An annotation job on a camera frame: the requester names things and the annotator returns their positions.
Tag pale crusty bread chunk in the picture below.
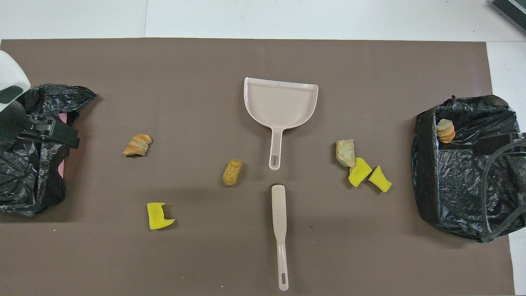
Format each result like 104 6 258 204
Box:
336 139 356 168

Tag beige hand brush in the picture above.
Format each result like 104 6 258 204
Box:
271 184 289 291

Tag small striped bread roll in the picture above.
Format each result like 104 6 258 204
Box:
436 118 456 143

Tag dark grey ribbed panel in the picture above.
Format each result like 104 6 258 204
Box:
490 0 526 35

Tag brown table mat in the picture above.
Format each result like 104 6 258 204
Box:
0 38 516 296

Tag beige plastic dustpan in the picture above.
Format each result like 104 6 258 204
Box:
244 77 319 171

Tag black bag-lined pink bin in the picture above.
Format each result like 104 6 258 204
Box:
0 83 97 217

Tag striped croissant bread piece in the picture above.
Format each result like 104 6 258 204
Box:
122 134 152 157

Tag notched yellow sponge piece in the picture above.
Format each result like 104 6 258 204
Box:
147 202 176 230

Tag brown oval bread loaf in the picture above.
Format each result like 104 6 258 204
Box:
222 159 243 187

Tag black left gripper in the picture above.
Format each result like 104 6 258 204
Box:
0 102 81 150

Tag yellow sponge wedge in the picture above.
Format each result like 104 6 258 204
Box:
368 165 392 193
348 157 373 187

